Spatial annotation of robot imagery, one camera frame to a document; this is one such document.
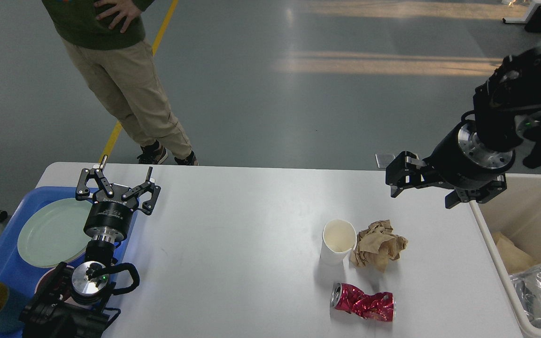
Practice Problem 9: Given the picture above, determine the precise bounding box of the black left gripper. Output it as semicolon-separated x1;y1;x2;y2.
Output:
75;154;162;241

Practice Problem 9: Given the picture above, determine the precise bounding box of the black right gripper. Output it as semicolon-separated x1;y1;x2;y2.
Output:
385;121;517;209

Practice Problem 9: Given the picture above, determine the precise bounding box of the mint green plate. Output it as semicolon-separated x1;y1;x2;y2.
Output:
17;198;92;257

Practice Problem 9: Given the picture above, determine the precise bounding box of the brown paper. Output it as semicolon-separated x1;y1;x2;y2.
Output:
349;220;409;273

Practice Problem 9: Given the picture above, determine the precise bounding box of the brown paper bag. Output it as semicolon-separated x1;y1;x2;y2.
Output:
491;231;538;275

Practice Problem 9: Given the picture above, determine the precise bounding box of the pink mug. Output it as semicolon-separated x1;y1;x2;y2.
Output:
34;267;71;303

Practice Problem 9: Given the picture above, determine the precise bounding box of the white paper cup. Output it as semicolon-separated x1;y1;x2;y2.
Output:
320;220;357;265

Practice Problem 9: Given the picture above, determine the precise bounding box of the crushed red can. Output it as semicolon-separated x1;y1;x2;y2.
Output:
329;283;395;323

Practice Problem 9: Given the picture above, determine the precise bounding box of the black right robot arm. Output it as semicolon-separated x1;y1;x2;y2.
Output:
385;46;541;209

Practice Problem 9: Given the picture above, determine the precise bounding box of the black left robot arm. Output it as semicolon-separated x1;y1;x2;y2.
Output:
19;155;161;338

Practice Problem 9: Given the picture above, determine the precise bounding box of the beige plastic bin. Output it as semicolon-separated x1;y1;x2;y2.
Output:
470;174;541;338

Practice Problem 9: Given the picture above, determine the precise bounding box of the blue plastic tray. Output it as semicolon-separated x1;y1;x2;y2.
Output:
0;187;126;338

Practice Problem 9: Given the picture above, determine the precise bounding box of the person in green sweater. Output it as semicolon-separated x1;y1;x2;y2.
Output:
43;0;198;166

